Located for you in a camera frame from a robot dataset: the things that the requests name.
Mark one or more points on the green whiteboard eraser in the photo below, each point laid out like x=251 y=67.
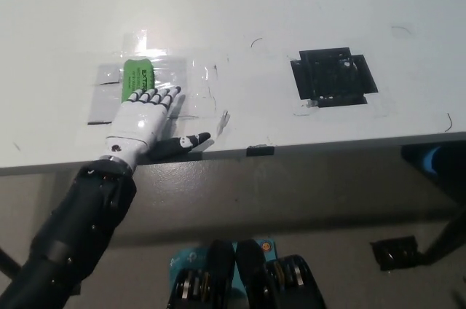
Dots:
x=135 y=77

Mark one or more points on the grey sheet under clear tape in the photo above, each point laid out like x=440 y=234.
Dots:
x=103 y=103

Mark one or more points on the black tape square patch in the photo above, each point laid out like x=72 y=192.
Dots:
x=332 y=76

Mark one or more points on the teal cardboard box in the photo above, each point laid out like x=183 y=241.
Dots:
x=187 y=255

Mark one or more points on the black object with blue part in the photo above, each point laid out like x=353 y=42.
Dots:
x=433 y=162

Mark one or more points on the crumpled clear tape scrap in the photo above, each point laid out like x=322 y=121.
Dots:
x=223 y=122

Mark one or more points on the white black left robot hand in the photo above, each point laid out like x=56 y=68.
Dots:
x=140 y=123

